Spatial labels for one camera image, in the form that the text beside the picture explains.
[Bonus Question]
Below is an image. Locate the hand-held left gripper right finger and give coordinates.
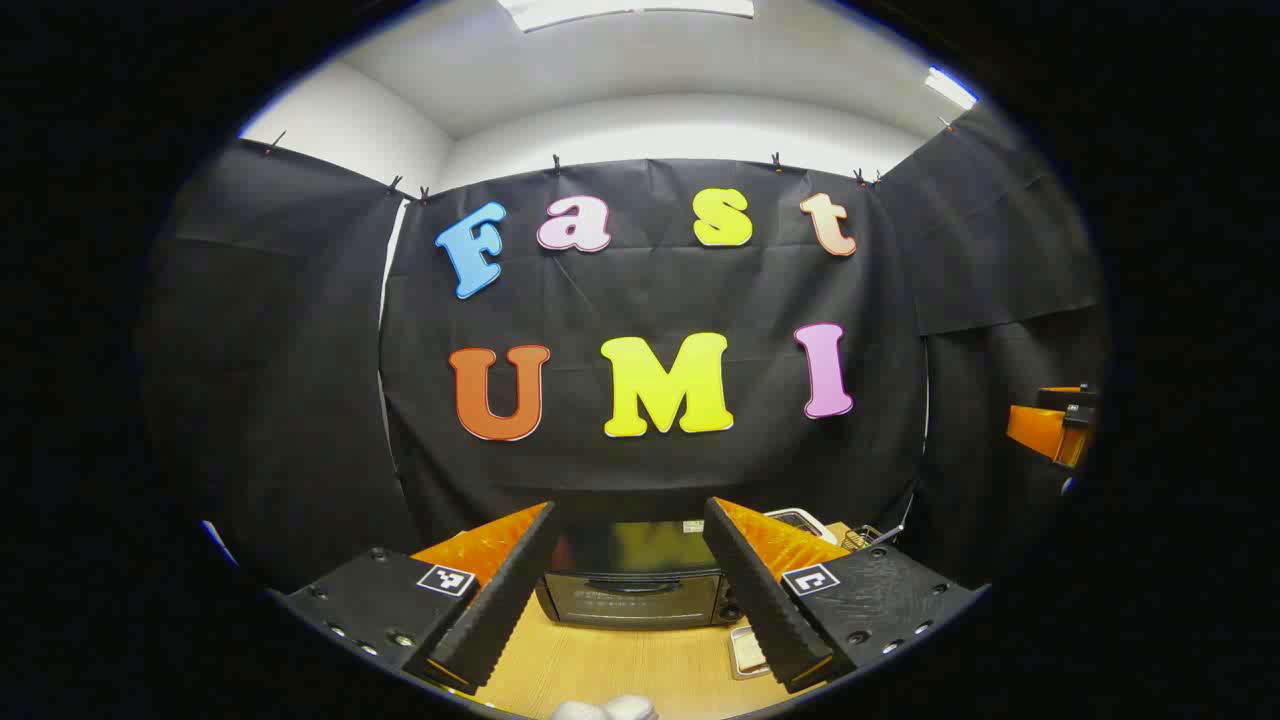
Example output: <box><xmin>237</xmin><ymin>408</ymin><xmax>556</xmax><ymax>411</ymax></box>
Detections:
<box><xmin>703</xmin><ymin>497</ymin><xmax>986</xmax><ymax>694</ymax></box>

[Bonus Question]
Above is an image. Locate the white rectangular tray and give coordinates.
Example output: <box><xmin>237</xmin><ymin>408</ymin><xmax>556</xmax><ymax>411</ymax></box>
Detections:
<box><xmin>728</xmin><ymin>624</ymin><xmax>773</xmax><ymax>682</ymax></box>

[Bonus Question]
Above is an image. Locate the wire mesh basket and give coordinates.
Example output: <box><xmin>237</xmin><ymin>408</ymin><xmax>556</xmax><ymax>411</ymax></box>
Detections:
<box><xmin>843</xmin><ymin>523</ymin><xmax>906</xmax><ymax>554</ymax></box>

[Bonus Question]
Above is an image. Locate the black electric oven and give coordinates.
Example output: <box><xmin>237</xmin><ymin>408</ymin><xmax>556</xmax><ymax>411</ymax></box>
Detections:
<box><xmin>533</xmin><ymin>518</ymin><xmax>751</xmax><ymax>631</ymax></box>

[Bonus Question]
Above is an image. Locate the black backdrop cloth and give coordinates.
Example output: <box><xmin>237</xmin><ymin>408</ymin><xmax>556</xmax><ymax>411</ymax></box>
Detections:
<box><xmin>140</xmin><ymin>100</ymin><xmax>1111</xmax><ymax>593</ymax></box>

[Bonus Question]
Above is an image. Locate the ceiling light panel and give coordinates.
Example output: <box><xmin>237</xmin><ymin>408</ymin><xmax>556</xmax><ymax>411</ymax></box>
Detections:
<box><xmin>497</xmin><ymin>0</ymin><xmax>756</xmax><ymax>33</ymax></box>
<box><xmin>925</xmin><ymin>66</ymin><xmax>979</xmax><ymax>111</ymax></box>

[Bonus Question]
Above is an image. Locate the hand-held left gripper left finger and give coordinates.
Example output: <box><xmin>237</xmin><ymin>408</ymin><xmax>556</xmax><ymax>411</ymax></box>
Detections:
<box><xmin>283</xmin><ymin>500</ymin><xmax>559</xmax><ymax>696</ymax></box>

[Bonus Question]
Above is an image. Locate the white toaster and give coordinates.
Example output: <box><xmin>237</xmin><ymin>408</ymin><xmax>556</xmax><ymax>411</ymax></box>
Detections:
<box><xmin>762</xmin><ymin>507</ymin><xmax>843</xmax><ymax>548</ymax></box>

